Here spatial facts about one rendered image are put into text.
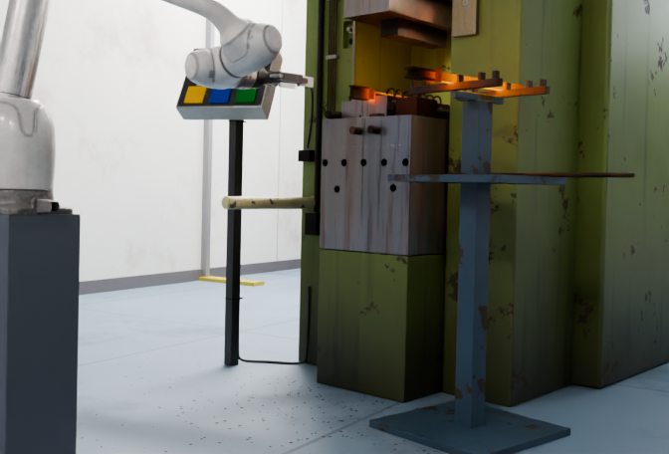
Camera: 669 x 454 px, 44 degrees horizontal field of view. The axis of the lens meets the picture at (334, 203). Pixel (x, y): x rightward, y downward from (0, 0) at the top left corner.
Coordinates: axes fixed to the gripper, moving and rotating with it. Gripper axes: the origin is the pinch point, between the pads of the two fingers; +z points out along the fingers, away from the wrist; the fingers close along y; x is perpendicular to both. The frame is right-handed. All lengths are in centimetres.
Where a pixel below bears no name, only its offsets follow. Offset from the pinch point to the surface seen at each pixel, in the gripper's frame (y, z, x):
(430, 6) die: 8, 59, 33
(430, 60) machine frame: -9, 83, 18
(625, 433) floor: 85, 49, -100
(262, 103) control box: -37.2, 20.7, -2.4
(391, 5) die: 7.6, 36.4, 29.1
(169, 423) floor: -11, -37, -100
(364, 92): 0.6, 31.8, 0.3
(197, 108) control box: -59, 10, -4
